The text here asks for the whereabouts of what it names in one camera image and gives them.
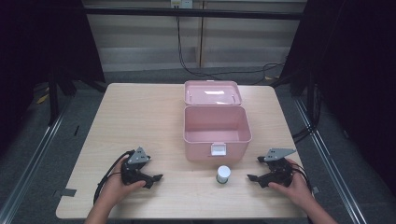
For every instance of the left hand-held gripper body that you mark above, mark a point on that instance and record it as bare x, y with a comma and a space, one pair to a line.
136, 158

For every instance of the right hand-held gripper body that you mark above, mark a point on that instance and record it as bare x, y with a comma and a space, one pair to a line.
278, 154

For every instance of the person's left hand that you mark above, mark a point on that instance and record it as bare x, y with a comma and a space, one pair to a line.
116, 189

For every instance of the person's right hand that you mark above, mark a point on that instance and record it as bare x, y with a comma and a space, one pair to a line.
295, 191

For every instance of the small white bottle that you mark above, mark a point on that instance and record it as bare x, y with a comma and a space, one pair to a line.
223, 173

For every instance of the small grey tape piece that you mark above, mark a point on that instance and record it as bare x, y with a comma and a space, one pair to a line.
315, 189

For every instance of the pink plastic storage box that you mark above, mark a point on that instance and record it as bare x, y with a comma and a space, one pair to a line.
216, 130

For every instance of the small black floor marker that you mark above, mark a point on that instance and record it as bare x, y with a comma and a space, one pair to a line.
76, 130

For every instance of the grey tape strip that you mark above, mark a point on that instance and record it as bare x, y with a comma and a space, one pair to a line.
67, 192

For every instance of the black metal stand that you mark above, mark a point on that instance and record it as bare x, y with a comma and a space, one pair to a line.
53, 99

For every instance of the black curtain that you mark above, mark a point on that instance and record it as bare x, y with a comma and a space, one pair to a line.
355, 77
43, 46

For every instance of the yellow floor tape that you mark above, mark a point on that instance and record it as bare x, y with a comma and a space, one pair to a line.
42, 99

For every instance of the black horizontal metal bar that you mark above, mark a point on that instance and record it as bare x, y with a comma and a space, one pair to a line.
193, 13

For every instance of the metal floor rail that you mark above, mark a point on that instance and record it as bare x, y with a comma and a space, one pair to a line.
31, 165
330, 158

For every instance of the white wall socket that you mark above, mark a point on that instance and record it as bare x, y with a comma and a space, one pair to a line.
181, 3

